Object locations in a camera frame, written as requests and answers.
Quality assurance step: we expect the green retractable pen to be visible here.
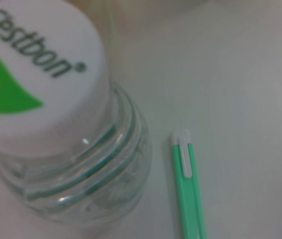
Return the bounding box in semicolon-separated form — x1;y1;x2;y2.
172;128;207;239

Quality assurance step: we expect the clear green-label water bottle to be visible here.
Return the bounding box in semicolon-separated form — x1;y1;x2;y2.
0;0;154;229

